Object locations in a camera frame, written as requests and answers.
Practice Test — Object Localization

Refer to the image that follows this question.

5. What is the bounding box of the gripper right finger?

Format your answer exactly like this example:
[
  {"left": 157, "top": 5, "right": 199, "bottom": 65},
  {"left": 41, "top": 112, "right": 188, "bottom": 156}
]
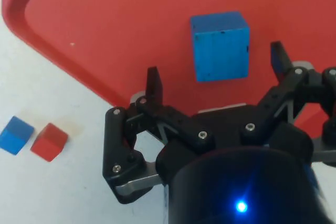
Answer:
[{"left": 240, "top": 41, "right": 336, "bottom": 168}]

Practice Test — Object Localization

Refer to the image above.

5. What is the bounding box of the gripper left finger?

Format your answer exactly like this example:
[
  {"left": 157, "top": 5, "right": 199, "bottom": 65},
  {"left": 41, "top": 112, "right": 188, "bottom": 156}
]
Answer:
[{"left": 101, "top": 66, "right": 216, "bottom": 205}]

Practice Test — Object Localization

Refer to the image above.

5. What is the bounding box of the large blue cube block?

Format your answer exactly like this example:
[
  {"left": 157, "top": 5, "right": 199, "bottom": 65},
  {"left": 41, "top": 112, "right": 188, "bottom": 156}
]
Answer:
[{"left": 190, "top": 11, "right": 250, "bottom": 83}]

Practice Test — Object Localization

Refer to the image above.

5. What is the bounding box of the red tray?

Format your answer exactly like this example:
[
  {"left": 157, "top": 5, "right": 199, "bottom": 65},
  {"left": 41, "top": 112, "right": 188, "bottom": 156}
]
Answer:
[{"left": 1, "top": 0, "right": 336, "bottom": 138}]

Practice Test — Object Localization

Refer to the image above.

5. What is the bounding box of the small red cube block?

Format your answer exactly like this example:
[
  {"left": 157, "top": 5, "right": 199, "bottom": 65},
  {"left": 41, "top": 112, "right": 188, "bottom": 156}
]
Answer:
[{"left": 30, "top": 122, "right": 69, "bottom": 162}]

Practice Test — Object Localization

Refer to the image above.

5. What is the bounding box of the small blue cube block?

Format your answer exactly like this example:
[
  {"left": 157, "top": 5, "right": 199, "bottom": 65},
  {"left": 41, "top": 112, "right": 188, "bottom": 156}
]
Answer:
[{"left": 0, "top": 115, "right": 35, "bottom": 155}]

